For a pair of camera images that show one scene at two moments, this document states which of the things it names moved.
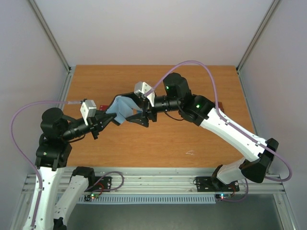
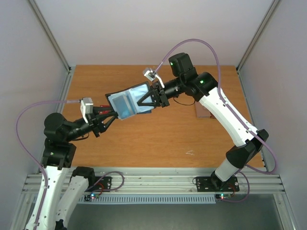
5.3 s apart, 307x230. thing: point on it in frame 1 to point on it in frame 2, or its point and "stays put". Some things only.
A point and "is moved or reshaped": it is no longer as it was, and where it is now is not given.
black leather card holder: [124, 106] is moved or reshaped
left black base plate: [99, 183] stays put
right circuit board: [223, 196] stays put
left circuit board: [87, 197] stays put
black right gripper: [147, 112] to [160, 95]
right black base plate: [206, 184] stays put
